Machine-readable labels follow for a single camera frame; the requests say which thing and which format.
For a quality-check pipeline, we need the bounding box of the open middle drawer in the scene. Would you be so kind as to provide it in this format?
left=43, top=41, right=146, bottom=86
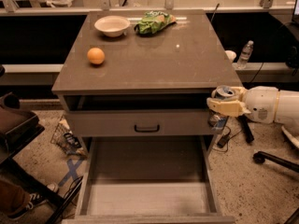
left=62, top=136, right=235, bottom=224

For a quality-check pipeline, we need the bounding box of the black chair base leg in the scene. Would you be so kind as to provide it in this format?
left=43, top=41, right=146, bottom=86
left=252, top=151, right=299, bottom=173

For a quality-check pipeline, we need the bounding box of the closed upper drawer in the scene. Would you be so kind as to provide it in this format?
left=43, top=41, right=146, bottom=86
left=64, top=110, right=227, bottom=137

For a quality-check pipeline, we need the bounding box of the orange fruit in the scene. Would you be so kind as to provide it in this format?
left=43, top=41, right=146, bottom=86
left=87, top=48, right=105, bottom=64

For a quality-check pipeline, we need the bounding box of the white paper cup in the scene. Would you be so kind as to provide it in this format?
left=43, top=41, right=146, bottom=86
left=225, top=50, right=236, bottom=63

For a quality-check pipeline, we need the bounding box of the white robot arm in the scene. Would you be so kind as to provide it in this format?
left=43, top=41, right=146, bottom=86
left=206, top=85, right=299, bottom=148

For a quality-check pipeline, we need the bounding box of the clear water bottle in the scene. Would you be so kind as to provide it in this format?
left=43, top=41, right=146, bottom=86
left=236, top=40, right=254, bottom=69

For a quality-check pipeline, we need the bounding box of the black white sneaker left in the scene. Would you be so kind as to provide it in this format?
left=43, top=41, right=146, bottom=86
left=9, top=183, right=59, bottom=220

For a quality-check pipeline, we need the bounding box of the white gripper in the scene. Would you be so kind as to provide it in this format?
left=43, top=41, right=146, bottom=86
left=206, top=86, right=279, bottom=123

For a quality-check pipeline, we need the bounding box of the black power adapter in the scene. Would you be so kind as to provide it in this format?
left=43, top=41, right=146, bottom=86
left=217, top=134, right=230, bottom=148

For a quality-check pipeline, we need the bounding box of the green chip bag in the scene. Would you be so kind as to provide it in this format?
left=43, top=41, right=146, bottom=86
left=134, top=10, right=177, bottom=35

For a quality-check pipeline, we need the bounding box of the black table leg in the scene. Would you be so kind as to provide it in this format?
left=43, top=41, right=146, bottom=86
left=238, top=116, right=254, bottom=144

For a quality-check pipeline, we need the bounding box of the white bowl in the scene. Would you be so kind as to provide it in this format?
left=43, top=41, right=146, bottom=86
left=94, top=16, right=130, bottom=37

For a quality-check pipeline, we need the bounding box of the grey drawer cabinet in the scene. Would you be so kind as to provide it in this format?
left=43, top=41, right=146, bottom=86
left=52, top=10, right=240, bottom=149

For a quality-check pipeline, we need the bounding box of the redbull can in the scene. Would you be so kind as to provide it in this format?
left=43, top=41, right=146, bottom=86
left=206, top=85, right=235, bottom=131

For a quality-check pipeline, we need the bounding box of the black chair left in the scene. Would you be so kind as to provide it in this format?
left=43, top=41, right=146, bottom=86
left=0, top=92, right=64, bottom=207

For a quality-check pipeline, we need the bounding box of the wire basket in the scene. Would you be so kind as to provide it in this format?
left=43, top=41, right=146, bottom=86
left=50, top=116, right=86, bottom=157

